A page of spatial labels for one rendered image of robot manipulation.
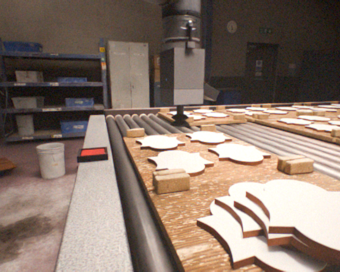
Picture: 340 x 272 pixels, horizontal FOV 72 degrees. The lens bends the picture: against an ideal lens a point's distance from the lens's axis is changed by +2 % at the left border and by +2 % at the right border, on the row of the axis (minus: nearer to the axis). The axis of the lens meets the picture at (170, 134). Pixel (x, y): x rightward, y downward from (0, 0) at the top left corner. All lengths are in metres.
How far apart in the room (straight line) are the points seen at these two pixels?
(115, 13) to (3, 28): 2.11
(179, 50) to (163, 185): 0.24
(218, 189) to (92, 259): 0.22
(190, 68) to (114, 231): 0.31
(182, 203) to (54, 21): 5.36
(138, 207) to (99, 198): 0.08
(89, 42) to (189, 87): 5.10
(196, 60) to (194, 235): 0.31
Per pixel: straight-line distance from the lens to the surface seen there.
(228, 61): 6.51
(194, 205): 0.36
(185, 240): 0.30
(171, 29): 0.47
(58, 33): 5.55
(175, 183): 0.39
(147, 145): 0.64
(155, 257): 0.30
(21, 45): 4.99
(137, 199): 0.41
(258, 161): 0.55
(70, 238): 0.36
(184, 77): 0.45
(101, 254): 0.32
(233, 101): 5.95
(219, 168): 0.51
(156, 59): 5.26
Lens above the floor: 1.12
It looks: 13 degrees down
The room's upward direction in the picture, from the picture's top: straight up
